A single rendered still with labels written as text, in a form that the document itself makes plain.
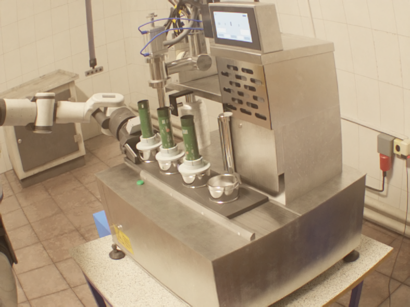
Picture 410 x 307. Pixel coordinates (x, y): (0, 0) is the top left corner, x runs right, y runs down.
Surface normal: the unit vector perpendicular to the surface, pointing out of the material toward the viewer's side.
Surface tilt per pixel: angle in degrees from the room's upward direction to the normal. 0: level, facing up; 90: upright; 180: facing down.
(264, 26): 90
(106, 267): 0
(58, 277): 0
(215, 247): 0
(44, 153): 90
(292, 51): 90
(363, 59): 90
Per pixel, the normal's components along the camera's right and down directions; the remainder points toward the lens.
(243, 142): -0.83, 0.30
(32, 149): 0.55, 0.23
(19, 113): 0.79, 0.10
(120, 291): -0.13, -0.92
